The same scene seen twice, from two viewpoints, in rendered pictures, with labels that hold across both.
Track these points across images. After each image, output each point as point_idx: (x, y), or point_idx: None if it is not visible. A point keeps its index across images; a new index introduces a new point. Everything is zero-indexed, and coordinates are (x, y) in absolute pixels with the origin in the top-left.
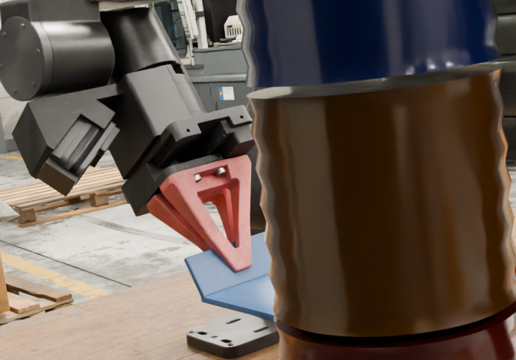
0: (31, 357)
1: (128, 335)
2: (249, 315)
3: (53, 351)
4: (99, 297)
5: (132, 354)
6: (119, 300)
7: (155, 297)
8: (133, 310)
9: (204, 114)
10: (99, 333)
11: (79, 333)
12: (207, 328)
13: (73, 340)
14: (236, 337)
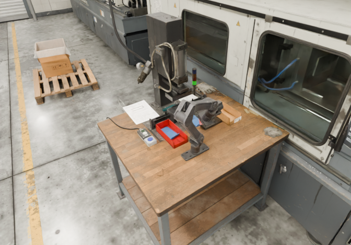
0: (230, 150)
1: (218, 153)
2: (201, 150)
3: (227, 151)
4: (227, 170)
5: (215, 148)
6: (223, 167)
7: (217, 166)
8: (219, 162)
9: (202, 112)
10: (222, 155)
11: (225, 156)
12: (206, 148)
13: (225, 154)
14: (202, 144)
